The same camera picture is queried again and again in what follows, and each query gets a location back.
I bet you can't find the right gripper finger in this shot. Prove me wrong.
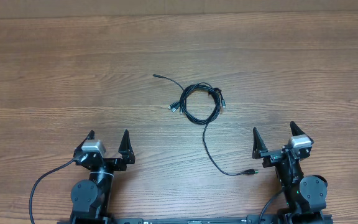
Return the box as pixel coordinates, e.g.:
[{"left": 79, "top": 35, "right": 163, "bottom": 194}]
[
  {"left": 290, "top": 121, "right": 314, "bottom": 143},
  {"left": 252, "top": 127, "right": 268, "bottom": 159}
]

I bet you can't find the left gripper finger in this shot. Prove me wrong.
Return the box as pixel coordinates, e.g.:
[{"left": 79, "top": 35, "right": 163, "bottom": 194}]
[
  {"left": 118, "top": 129, "right": 135, "bottom": 159},
  {"left": 78, "top": 130, "right": 95, "bottom": 150}
]

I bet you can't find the black usb cable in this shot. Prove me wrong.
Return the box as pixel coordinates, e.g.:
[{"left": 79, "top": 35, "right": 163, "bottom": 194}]
[{"left": 152, "top": 73, "right": 259, "bottom": 177}]

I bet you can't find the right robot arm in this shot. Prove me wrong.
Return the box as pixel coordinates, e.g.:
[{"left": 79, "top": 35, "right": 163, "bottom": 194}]
[{"left": 248, "top": 121, "right": 333, "bottom": 223}]

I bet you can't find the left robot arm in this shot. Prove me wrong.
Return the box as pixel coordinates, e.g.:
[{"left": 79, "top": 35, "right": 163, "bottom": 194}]
[{"left": 69, "top": 130, "right": 135, "bottom": 223}]

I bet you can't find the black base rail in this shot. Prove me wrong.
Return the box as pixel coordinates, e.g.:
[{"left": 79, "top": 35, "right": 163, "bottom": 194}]
[{"left": 57, "top": 213, "right": 334, "bottom": 224}]

